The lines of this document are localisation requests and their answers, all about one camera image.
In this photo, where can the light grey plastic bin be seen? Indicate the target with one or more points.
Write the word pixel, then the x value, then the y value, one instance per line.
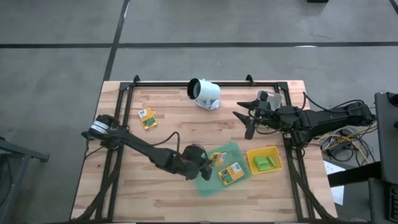
pixel 275 98

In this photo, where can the dark metal stand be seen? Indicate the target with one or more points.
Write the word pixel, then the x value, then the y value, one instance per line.
pixel 18 152

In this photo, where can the white desk lamp black rim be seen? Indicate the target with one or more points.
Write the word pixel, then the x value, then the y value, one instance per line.
pixel 206 90

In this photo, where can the yellow plastic basket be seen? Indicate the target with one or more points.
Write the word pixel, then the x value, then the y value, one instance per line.
pixel 250 161

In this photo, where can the teal translucent plastic bin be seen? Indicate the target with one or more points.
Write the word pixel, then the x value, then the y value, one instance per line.
pixel 214 186

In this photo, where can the green eraser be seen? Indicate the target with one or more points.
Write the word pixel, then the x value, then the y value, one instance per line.
pixel 263 167
pixel 272 161
pixel 260 159

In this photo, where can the black box on floor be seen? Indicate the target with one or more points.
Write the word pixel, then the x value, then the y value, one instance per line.
pixel 317 1

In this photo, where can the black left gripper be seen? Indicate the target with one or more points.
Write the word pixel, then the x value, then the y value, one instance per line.
pixel 192 161

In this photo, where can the black frame clamp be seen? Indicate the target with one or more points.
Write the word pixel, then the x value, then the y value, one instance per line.
pixel 249 78
pixel 136 78

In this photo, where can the white paper sheet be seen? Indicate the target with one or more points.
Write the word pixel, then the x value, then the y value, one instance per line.
pixel 337 194
pixel 334 168

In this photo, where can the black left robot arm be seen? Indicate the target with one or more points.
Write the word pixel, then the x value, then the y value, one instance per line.
pixel 140 145

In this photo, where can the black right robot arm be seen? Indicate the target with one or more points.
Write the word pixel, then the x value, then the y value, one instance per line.
pixel 326 119

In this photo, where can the yellow retail pack green label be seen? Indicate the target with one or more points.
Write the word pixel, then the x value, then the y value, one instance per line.
pixel 219 158
pixel 231 174
pixel 147 119

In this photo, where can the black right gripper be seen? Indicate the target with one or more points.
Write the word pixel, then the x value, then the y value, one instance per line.
pixel 280 118

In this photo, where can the black aluminium table frame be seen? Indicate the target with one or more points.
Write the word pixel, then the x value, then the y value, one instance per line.
pixel 161 84

